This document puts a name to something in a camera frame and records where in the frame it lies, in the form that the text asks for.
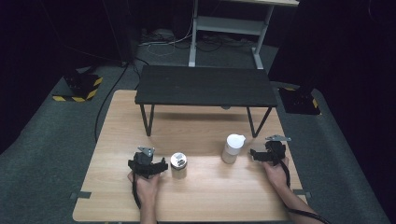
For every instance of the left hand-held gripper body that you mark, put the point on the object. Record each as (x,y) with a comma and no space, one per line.
(144,162)

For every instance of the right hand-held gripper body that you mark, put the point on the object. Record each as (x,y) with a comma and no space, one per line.
(275,151)

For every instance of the glass jar with metal lid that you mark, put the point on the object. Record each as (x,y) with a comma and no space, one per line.
(179,165)

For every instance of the black shelf with metal legs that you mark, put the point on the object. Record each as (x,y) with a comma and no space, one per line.
(204,85)

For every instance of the person's left hand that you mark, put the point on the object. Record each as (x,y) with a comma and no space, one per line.
(147,186)

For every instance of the person's right hand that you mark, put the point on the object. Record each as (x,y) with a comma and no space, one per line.
(275,175)

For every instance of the grey tape strip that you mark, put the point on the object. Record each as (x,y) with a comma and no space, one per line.
(80,195)
(302,193)

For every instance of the black yellow striped stand base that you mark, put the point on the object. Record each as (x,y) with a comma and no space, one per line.
(299,101)
(80,88)

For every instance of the grey power strip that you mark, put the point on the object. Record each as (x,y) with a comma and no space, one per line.
(155,33)

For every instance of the white metal desk frame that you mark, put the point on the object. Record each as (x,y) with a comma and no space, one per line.
(230,26)

